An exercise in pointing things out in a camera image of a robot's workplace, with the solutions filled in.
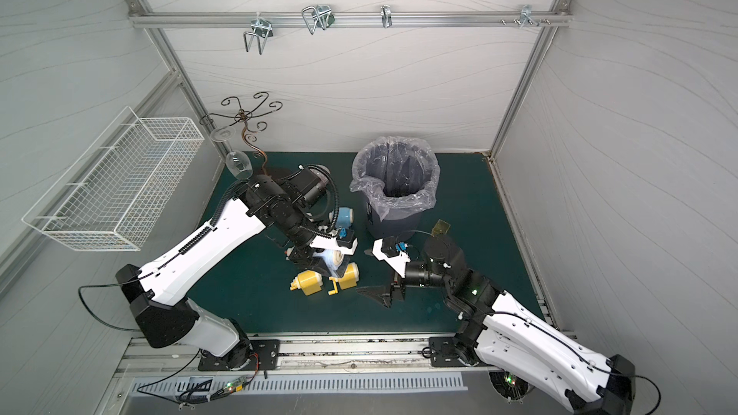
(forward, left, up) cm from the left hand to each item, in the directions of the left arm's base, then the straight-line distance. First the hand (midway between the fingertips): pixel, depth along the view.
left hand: (333, 257), depth 66 cm
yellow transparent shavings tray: (+23, -32, -24) cm, 46 cm away
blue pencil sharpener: (-3, -1, +6) cm, 7 cm away
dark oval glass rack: (+43, +33, +7) cm, 54 cm away
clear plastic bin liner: (+33, -16, -7) cm, 37 cm away
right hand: (-2, -7, 0) cm, 8 cm away
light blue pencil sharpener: (+22, +1, -17) cm, 28 cm away
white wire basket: (+12, +54, +8) cm, 56 cm away
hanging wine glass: (+32, +34, -2) cm, 47 cm away
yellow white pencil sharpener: (+2, -2, -19) cm, 19 cm away
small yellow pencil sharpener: (+1, +9, -17) cm, 20 cm away
